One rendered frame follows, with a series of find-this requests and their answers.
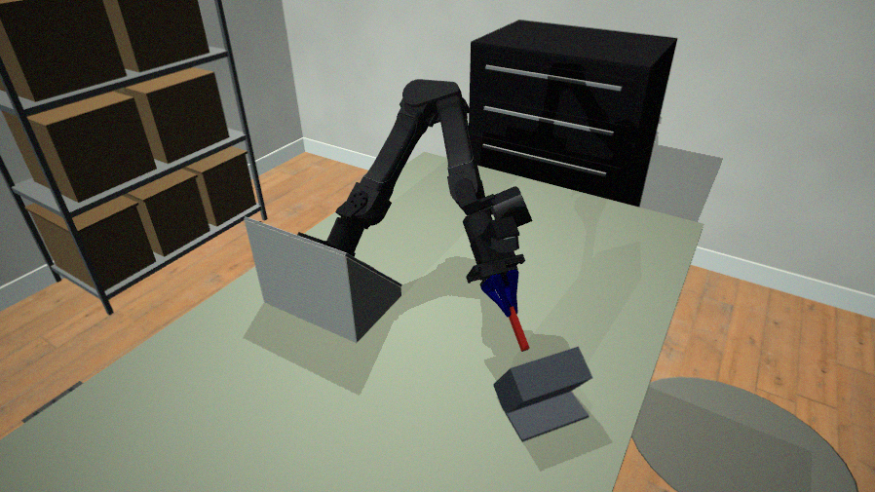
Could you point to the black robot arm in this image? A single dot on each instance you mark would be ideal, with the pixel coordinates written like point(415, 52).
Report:
point(425, 103)

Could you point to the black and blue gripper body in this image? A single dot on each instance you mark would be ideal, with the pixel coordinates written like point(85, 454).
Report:
point(502, 266)

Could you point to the red peg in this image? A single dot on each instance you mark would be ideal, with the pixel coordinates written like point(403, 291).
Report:
point(519, 334)

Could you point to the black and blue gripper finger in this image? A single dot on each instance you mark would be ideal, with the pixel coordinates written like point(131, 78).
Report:
point(495, 283)
point(510, 281)

